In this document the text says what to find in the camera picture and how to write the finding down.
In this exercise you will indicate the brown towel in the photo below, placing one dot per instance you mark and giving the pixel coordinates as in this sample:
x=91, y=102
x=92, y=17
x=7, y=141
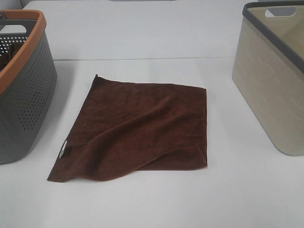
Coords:
x=125, y=127

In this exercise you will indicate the beige basket grey rim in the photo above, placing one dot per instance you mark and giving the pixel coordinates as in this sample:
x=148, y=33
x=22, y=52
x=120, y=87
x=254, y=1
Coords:
x=269, y=70

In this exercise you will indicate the grey perforated basket orange rim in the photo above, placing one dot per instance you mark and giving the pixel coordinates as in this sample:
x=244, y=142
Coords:
x=27, y=83

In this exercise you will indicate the brown towels inside grey basket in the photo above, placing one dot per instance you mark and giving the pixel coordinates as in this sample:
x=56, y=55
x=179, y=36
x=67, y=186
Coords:
x=7, y=57

